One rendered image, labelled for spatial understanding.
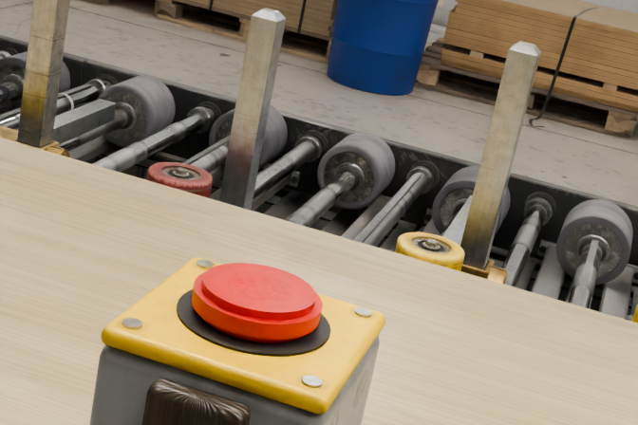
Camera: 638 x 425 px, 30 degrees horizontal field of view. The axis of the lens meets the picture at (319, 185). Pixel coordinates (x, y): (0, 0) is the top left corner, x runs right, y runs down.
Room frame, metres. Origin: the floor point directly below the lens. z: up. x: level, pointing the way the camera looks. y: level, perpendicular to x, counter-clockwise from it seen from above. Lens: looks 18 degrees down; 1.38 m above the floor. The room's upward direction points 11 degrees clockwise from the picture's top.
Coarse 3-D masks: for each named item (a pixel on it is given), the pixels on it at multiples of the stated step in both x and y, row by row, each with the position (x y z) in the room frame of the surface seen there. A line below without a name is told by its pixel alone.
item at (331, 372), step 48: (192, 288) 0.35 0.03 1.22; (144, 336) 0.31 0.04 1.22; (192, 336) 0.31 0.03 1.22; (336, 336) 0.33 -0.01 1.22; (96, 384) 0.31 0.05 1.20; (144, 384) 0.31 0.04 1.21; (192, 384) 0.30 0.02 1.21; (240, 384) 0.30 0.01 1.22; (288, 384) 0.30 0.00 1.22; (336, 384) 0.30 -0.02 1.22
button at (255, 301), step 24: (240, 264) 0.35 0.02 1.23; (216, 288) 0.33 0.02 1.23; (240, 288) 0.33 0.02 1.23; (264, 288) 0.33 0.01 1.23; (288, 288) 0.34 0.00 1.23; (312, 288) 0.34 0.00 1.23; (216, 312) 0.32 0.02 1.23; (240, 312) 0.32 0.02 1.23; (264, 312) 0.32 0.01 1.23; (288, 312) 0.32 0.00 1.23; (312, 312) 0.33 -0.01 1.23; (240, 336) 0.32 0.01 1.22; (264, 336) 0.32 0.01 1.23; (288, 336) 0.32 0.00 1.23
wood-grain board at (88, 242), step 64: (0, 192) 1.21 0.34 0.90; (64, 192) 1.25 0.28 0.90; (128, 192) 1.29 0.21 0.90; (0, 256) 1.05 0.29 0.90; (64, 256) 1.08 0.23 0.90; (128, 256) 1.11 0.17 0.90; (192, 256) 1.14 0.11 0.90; (256, 256) 1.18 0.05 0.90; (320, 256) 1.21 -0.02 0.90; (384, 256) 1.25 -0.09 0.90; (0, 320) 0.92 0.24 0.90; (64, 320) 0.94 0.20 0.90; (448, 320) 1.11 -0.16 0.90; (512, 320) 1.14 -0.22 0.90; (576, 320) 1.18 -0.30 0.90; (0, 384) 0.81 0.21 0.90; (64, 384) 0.83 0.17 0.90; (384, 384) 0.94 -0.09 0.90; (448, 384) 0.97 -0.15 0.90; (512, 384) 0.99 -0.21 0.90; (576, 384) 1.02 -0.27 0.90
